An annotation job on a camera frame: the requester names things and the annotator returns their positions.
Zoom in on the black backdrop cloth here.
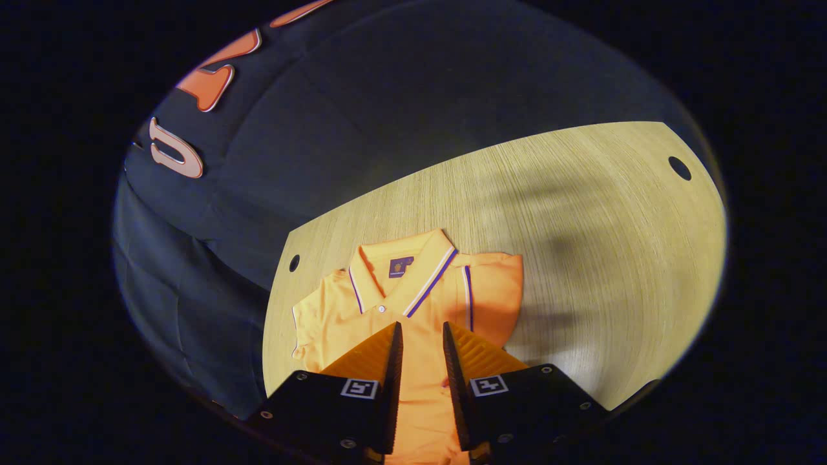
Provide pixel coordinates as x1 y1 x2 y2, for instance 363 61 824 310
111 0 718 420

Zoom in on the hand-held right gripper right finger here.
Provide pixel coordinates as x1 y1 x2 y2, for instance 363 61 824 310
442 321 609 465

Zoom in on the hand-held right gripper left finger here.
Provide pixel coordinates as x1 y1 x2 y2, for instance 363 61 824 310
246 321 405 465

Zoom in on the orange collared T-shirt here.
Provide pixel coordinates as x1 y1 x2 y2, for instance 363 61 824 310
291 227 524 465

